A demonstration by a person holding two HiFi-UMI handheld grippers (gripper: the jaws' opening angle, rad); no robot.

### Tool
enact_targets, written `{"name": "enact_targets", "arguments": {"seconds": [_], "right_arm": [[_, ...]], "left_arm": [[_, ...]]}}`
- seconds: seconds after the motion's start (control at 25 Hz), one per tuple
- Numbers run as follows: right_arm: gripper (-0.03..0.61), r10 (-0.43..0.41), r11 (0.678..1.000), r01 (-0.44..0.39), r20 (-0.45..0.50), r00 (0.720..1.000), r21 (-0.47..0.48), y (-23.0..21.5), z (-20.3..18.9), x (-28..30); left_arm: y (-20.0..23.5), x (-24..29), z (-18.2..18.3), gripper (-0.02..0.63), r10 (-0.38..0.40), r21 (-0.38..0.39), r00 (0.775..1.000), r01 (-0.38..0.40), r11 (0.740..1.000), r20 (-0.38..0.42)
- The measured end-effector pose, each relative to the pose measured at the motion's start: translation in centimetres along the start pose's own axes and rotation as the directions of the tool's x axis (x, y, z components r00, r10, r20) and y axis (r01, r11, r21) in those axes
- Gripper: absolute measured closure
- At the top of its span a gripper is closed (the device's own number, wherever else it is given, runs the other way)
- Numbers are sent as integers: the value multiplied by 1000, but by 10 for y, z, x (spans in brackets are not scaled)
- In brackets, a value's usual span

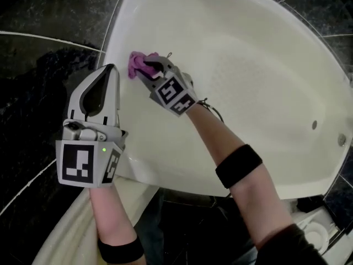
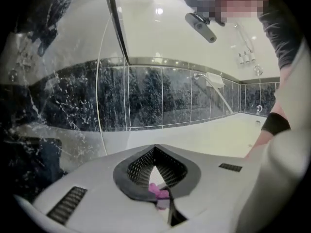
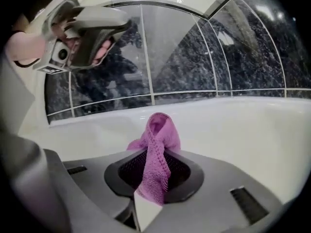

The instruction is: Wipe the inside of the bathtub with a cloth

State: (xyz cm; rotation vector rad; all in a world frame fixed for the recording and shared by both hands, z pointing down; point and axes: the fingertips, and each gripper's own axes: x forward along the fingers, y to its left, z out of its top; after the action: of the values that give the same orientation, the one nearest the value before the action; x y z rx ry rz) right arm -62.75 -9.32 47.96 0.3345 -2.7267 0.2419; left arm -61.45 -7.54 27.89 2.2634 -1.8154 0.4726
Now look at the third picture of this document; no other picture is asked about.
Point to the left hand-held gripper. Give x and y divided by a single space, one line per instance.
52 57

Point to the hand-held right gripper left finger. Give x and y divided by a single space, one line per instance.
90 178

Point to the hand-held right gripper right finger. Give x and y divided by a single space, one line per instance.
218 188

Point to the white bathtub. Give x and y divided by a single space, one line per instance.
230 130

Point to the purple cleaning cloth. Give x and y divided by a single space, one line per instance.
158 159

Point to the person's left forearm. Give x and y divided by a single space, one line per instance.
24 47

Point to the person's left hand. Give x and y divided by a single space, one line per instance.
103 51

